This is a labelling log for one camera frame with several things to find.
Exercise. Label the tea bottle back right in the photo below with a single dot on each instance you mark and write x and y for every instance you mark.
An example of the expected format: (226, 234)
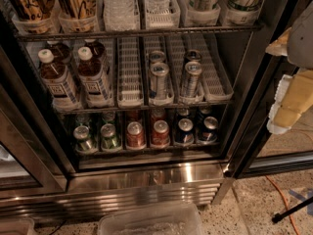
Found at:
(97, 48)

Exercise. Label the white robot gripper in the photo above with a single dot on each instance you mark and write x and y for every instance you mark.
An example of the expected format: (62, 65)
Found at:
(301, 41)

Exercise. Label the red soda can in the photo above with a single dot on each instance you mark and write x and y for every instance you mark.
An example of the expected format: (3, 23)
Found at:
(160, 133)
(135, 137)

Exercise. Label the green soda can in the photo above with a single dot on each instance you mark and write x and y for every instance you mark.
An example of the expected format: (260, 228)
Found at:
(85, 142)
(109, 138)

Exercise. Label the slim silver can front right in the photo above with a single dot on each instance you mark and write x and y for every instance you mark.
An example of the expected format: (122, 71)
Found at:
(190, 79)

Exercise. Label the clear water bottle left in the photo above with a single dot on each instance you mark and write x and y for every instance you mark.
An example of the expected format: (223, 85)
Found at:
(119, 14)

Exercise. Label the stainless steel fridge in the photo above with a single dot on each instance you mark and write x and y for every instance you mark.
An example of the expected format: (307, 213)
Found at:
(47, 179)

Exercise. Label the empty white tray right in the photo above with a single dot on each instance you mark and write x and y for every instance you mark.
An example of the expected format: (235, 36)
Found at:
(215, 81)

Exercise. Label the blue soda can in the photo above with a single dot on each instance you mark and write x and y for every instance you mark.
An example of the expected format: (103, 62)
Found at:
(184, 132)
(208, 130)

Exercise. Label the slim silver can back right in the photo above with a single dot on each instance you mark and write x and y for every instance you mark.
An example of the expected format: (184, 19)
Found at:
(192, 55)

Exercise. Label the slim silver can front left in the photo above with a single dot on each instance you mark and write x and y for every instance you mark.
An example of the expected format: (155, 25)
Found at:
(159, 74)

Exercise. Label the clear bin corner left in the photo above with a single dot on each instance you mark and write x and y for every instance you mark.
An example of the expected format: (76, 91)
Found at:
(20, 226)

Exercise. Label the tea bottle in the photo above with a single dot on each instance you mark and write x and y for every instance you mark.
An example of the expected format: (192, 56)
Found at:
(97, 48)
(60, 51)
(59, 81)
(93, 78)

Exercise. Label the tea bottle back left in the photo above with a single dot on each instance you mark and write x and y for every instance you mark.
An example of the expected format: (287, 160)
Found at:
(60, 51)

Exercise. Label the slim silver can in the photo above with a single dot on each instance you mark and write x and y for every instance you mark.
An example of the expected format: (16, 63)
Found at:
(159, 74)
(156, 56)
(190, 79)
(192, 55)

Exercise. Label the blue soda can front right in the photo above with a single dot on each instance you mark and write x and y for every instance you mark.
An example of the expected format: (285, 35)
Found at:
(208, 130)

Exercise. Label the red soda can front right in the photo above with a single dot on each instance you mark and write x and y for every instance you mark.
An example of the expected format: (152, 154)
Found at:
(160, 133)

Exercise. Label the black stand leg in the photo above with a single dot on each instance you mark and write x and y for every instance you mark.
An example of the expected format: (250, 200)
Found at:
(279, 216)

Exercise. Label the red soda can front left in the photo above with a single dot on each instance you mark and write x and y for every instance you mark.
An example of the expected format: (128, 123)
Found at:
(135, 137)

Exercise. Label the tea bottle front left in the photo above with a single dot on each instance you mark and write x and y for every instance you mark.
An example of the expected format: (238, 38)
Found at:
(59, 81)

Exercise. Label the green soda can front left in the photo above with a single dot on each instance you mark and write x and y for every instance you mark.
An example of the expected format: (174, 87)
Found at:
(85, 142)

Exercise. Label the blue soda can front left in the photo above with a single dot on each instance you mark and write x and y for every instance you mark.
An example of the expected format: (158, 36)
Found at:
(184, 132)

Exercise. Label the clear plastic bin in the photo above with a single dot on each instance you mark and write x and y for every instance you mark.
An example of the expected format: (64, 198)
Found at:
(158, 219)

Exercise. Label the tea bottle front right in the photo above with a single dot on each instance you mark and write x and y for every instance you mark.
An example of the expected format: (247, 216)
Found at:
(93, 78)

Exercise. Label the slim silver can back left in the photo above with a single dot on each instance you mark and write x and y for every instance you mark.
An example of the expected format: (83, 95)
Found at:
(156, 56)

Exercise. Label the green soda can front right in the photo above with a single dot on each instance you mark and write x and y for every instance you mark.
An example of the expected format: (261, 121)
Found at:
(109, 138)

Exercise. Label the empty white shelf tray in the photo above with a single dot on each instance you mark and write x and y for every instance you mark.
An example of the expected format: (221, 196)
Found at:
(129, 75)

